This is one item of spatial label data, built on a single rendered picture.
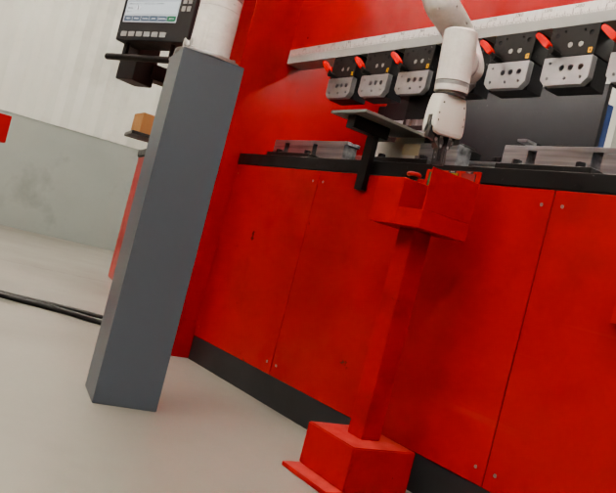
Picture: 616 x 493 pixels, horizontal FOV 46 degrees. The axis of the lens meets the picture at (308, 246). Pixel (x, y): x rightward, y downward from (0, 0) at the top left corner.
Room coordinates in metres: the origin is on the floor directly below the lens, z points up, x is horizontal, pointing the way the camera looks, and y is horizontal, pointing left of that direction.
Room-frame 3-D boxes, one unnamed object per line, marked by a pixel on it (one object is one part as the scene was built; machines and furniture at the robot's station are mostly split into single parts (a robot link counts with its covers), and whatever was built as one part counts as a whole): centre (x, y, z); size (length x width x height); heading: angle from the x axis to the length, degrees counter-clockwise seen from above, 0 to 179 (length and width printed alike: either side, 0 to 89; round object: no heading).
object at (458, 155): (2.36, -0.28, 0.92); 0.39 x 0.06 x 0.10; 35
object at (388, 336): (1.86, -0.26, 0.39); 0.06 x 0.06 x 0.54; 33
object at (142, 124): (4.50, 1.11, 1.05); 0.30 x 0.28 x 0.14; 23
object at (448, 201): (1.86, -0.26, 0.75); 0.20 x 0.16 x 0.18; 33
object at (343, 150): (2.86, 0.07, 0.92); 0.50 x 0.06 x 0.10; 35
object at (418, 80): (2.43, -0.23, 1.21); 0.15 x 0.09 x 0.17; 35
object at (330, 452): (1.84, -0.23, 0.06); 0.25 x 0.20 x 0.12; 123
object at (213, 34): (2.10, 0.41, 1.09); 0.19 x 0.19 x 0.18
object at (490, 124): (2.89, -0.53, 1.12); 1.13 x 0.02 x 0.44; 35
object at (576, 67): (1.94, -0.58, 1.21); 0.15 x 0.09 x 0.17; 35
